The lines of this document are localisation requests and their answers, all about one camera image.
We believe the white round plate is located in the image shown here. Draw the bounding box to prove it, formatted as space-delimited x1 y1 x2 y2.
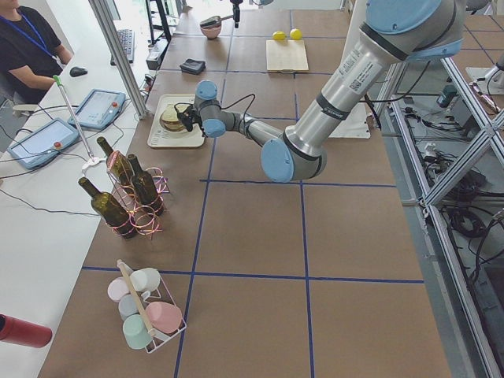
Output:
159 105 186 132

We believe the bread slice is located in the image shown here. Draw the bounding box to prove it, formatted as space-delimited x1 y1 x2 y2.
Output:
160 103 191 124
160 120 186 132

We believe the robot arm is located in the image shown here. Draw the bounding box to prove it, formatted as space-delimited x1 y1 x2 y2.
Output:
176 0 467 183

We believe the cream bear serving tray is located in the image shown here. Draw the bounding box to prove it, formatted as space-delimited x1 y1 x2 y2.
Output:
147 94 205 149

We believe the metal spoon in bowl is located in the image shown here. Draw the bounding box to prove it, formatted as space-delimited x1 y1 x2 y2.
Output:
199 15 234 28

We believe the pink bowl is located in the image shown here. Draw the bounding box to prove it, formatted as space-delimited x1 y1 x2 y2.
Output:
200 22 222 39

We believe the yellow lemon upper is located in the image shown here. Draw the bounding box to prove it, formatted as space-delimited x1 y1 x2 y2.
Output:
272 31 287 41

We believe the yellow lemon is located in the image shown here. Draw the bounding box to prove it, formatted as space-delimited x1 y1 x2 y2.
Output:
272 31 287 41
290 28 302 40

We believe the folded grey cloth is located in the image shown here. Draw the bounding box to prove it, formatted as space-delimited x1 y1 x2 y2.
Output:
180 58 206 75

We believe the yellow lemon lower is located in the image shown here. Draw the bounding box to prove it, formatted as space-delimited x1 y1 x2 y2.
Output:
290 28 302 40

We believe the wooden cutting board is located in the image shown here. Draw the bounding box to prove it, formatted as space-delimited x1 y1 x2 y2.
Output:
266 39 309 72

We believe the dark wine bottle lower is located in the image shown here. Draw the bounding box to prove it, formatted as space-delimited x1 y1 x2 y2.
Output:
127 154 164 216

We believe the dark wine bottle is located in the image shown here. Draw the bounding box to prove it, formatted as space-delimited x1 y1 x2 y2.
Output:
78 177 138 239
97 136 134 195
127 154 164 216

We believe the dark wine bottle upper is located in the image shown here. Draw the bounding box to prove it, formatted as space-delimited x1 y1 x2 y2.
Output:
97 136 134 195

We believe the blue teach pendant far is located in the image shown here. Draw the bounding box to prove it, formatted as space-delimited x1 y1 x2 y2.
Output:
75 89 126 132

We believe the blue teach pendant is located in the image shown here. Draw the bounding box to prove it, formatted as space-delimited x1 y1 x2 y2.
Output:
75 89 126 132
7 118 79 170

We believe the black keyboard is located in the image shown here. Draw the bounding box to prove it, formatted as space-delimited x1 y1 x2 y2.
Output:
117 29 135 63

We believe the metal rod on stand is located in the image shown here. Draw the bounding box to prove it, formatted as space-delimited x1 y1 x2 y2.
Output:
53 75 104 175

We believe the black computer mouse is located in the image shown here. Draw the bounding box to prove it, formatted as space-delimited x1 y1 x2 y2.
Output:
69 66 88 77

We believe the blue teach pendant near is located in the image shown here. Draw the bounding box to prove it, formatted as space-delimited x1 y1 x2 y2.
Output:
7 118 79 170

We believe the white cup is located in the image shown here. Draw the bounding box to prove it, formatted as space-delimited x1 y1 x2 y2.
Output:
129 268 161 292

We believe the person in black shirt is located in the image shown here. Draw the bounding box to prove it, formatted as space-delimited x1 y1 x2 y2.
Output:
1 1 73 104

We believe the light pink cup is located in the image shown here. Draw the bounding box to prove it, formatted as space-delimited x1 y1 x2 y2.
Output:
107 277 130 303

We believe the grey blue cup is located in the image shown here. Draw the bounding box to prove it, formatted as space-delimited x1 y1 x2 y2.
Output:
118 294 139 321

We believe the pink cup front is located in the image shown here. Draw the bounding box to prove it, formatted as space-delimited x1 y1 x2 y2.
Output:
146 302 183 335

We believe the mint green cup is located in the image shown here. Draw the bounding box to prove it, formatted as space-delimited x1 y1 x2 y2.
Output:
122 314 153 350

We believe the red thermos bottle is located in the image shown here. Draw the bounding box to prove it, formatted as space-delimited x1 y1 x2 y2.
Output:
1 314 53 348

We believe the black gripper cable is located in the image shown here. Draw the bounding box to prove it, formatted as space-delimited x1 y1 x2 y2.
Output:
220 93 257 131

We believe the copper wire bottle rack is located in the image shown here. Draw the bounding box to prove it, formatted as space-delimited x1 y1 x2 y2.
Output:
106 150 170 239

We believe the aluminium frame post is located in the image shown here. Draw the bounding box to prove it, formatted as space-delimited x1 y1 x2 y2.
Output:
88 0 148 120

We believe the wooden rack handle stick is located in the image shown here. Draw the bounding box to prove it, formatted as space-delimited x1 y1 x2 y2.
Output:
117 259 156 337

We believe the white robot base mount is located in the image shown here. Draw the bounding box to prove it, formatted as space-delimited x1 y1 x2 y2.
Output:
329 102 371 139

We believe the white wire cup rack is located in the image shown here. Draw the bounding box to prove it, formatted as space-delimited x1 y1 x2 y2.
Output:
107 260 187 354

